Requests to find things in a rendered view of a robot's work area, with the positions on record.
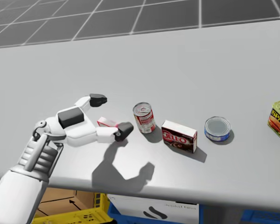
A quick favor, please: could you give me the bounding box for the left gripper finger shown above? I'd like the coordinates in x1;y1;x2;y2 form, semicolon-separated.
74;93;108;112
95;121;134;143

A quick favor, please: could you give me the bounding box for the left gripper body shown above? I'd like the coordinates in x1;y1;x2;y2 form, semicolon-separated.
45;105;99;148

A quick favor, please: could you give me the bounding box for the red and white can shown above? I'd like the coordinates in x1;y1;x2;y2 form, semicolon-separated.
132;101;156;134

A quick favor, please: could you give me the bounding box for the blue flat can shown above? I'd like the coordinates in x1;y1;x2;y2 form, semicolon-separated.
204;116;232;142

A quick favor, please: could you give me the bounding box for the red and white carton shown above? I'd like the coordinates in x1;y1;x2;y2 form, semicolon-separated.
97;117;119;128

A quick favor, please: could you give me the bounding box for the dark red carton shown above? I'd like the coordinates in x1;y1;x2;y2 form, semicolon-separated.
161;119;198;154

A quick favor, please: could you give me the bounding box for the brown box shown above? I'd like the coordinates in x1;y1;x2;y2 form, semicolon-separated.
35;187;96;218

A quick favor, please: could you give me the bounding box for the white box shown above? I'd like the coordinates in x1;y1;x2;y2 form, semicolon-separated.
106;193;200;224

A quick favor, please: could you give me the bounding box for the yellow box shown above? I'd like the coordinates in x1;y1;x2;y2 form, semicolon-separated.
30;192;113;224

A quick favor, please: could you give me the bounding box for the blue box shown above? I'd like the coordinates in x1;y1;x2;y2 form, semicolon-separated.
240;209;280;224

